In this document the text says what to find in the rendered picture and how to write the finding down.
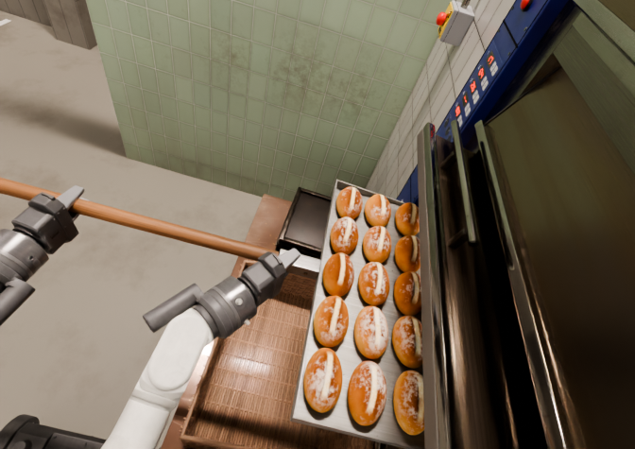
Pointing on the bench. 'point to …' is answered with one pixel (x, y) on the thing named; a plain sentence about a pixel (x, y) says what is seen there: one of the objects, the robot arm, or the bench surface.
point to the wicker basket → (301, 286)
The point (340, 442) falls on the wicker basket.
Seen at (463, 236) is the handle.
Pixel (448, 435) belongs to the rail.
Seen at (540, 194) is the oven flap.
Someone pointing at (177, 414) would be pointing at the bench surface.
